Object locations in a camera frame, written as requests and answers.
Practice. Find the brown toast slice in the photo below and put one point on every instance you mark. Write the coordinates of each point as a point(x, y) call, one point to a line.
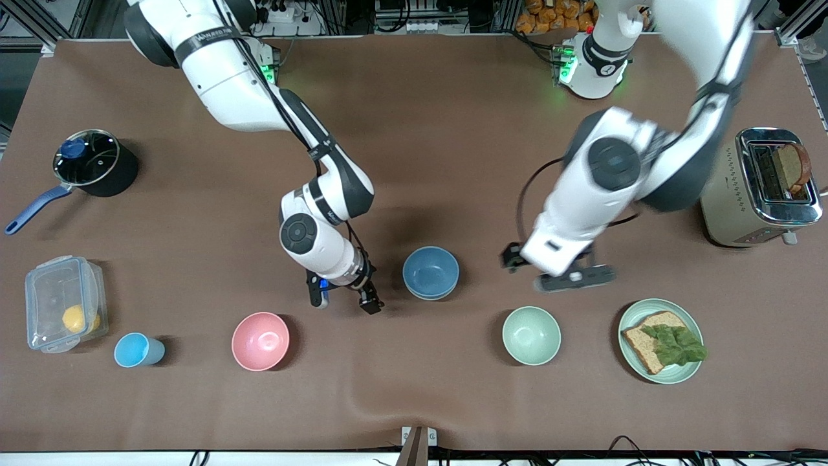
point(792, 168)

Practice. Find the green plate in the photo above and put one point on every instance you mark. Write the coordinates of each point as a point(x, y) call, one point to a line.
point(673, 377)

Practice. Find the clear plastic lidded container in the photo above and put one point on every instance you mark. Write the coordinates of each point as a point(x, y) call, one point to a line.
point(52, 298)

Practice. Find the beige and chrome toaster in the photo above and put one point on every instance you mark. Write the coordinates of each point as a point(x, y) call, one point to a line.
point(721, 200)

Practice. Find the brown bread slice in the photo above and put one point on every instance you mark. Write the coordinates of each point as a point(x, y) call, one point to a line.
point(647, 353)

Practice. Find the white power strip with plugs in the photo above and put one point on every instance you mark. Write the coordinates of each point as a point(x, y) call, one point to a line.
point(278, 14)

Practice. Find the green lettuce leaf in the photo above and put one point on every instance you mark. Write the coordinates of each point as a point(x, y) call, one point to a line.
point(676, 346)

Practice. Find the blue plastic cup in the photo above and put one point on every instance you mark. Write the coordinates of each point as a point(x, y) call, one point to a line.
point(136, 350)

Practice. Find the bag of oranges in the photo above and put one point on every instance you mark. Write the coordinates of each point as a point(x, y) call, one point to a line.
point(550, 16)

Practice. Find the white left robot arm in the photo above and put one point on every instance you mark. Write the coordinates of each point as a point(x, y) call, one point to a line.
point(582, 207)

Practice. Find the pink bowl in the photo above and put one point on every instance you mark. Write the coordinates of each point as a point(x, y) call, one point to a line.
point(261, 341)

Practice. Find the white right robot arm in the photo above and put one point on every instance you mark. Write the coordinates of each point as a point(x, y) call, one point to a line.
point(226, 84)

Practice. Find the blue bowl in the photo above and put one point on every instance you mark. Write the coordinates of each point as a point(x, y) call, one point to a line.
point(430, 270)

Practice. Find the brown table cloth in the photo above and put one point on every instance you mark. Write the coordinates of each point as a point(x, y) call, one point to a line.
point(414, 162)

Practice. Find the glass lid with blue knob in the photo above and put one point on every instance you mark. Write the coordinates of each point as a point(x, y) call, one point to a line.
point(90, 162)

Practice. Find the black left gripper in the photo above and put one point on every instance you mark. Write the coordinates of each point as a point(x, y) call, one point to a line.
point(512, 257)

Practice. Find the aluminium table corner bracket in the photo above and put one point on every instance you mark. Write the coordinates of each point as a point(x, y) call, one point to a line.
point(789, 39)
point(48, 49)

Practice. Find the yellow lemon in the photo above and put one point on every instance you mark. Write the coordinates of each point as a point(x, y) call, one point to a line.
point(79, 318)

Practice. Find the green bowl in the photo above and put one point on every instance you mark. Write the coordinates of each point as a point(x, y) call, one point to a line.
point(431, 298)
point(532, 335)

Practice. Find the metal table edge bracket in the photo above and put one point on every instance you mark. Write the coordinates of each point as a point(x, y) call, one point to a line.
point(418, 440)

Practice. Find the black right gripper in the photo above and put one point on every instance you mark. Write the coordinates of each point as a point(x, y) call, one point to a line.
point(365, 288)

